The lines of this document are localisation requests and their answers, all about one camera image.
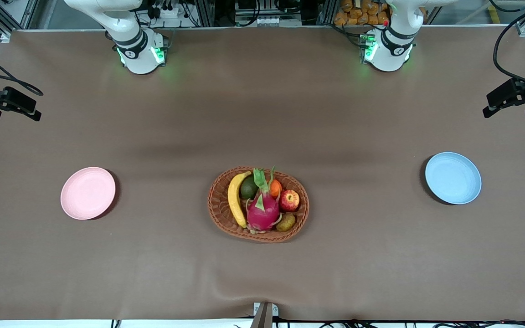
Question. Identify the yellow banana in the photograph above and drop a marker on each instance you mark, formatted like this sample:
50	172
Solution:
233	200

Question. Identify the red apple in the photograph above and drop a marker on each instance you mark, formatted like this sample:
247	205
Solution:
290	201

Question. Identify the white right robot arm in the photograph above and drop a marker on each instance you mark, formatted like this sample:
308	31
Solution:
139	59

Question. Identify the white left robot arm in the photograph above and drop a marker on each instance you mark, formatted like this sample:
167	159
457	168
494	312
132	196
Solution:
392	54

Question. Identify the light blue round plate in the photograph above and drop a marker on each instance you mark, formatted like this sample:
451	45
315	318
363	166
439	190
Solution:
453	178

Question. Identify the pink round plate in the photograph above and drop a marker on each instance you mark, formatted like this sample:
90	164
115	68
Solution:
88	193

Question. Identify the bag of orange snacks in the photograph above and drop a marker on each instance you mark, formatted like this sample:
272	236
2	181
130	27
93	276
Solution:
358	13

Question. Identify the white power strip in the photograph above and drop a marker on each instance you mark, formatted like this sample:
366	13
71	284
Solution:
164	11

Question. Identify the brown wicker basket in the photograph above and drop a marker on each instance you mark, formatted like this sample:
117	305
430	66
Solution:
219	205

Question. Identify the dark green avocado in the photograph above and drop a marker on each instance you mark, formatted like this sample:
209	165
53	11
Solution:
247	189

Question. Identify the brown table mat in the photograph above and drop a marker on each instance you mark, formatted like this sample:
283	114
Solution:
262	114

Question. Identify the small orange carrot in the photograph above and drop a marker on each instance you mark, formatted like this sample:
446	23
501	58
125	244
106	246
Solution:
275	188

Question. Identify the brown kiwi fruit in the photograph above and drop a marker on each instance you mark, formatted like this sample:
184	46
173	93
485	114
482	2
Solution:
285	222

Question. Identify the pink dragon fruit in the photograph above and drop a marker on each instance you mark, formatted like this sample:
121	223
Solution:
262	209

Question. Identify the metal table bracket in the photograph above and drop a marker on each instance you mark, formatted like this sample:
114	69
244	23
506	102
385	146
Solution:
265	316

